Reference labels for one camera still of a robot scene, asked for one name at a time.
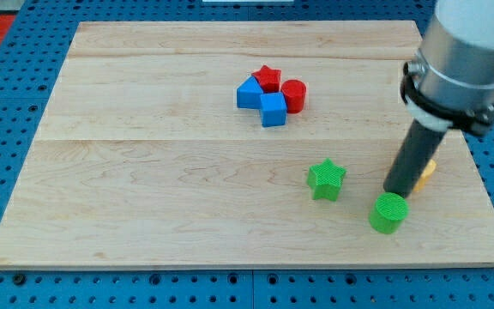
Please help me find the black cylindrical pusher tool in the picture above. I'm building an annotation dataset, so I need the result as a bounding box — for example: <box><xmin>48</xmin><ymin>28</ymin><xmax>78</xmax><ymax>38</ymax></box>
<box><xmin>383</xmin><ymin>120</ymin><xmax>445</xmax><ymax>197</ymax></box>

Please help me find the yellow block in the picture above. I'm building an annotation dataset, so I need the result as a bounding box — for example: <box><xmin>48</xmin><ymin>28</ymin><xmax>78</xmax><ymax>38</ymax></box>
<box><xmin>413</xmin><ymin>159</ymin><xmax>437</xmax><ymax>192</ymax></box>

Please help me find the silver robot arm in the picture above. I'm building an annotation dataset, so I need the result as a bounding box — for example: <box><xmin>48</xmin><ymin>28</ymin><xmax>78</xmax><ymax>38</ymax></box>
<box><xmin>383</xmin><ymin>0</ymin><xmax>494</xmax><ymax>197</ymax></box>

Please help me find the green cylinder block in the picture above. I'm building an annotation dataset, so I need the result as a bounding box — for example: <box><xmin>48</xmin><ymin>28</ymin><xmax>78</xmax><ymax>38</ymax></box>
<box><xmin>369</xmin><ymin>192</ymin><xmax>409</xmax><ymax>234</ymax></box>

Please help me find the green star block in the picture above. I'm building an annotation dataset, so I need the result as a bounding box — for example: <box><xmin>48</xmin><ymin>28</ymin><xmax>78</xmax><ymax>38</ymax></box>
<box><xmin>306</xmin><ymin>158</ymin><xmax>346</xmax><ymax>202</ymax></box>

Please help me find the red cylinder block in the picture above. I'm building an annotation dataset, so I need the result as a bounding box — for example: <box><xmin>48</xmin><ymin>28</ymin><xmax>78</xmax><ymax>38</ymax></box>
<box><xmin>281</xmin><ymin>79</ymin><xmax>307</xmax><ymax>114</ymax></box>

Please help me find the blue cube block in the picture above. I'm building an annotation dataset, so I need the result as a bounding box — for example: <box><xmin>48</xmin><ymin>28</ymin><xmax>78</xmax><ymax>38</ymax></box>
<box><xmin>259</xmin><ymin>92</ymin><xmax>286</xmax><ymax>127</ymax></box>

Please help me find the wooden board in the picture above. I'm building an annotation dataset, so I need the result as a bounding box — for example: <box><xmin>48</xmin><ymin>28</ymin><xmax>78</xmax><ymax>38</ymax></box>
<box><xmin>0</xmin><ymin>21</ymin><xmax>494</xmax><ymax>270</ymax></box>

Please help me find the red star block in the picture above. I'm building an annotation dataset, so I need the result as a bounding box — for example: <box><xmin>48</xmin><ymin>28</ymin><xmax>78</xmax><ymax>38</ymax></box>
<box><xmin>251</xmin><ymin>64</ymin><xmax>281</xmax><ymax>94</ymax></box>

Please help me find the blue triangular block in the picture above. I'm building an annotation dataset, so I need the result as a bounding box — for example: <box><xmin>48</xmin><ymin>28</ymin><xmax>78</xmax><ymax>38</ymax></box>
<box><xmin>236</xmin><ymin>76</ymin><xmax>264</xmax><ymax>109</ymax></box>

